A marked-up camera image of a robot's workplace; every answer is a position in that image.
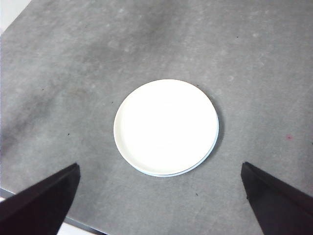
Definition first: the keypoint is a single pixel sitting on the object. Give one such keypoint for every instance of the white round plate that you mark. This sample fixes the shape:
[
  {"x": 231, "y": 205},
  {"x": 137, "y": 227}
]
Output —
[{"x": 166, "y": 127}]

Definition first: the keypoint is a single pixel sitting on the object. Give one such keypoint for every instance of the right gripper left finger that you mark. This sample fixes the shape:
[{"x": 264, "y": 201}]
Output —
[{"x": 36, "y": 210}]

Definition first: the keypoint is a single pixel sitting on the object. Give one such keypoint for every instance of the blue round plate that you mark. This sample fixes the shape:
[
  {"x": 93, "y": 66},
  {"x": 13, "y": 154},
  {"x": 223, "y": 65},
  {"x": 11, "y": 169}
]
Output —
[{"x": 166, "y": 176}]

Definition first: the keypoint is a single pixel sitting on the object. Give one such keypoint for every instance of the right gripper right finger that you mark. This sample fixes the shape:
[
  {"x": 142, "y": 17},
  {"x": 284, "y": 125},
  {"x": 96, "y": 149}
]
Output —
[{"x": 281, "y": 208}]

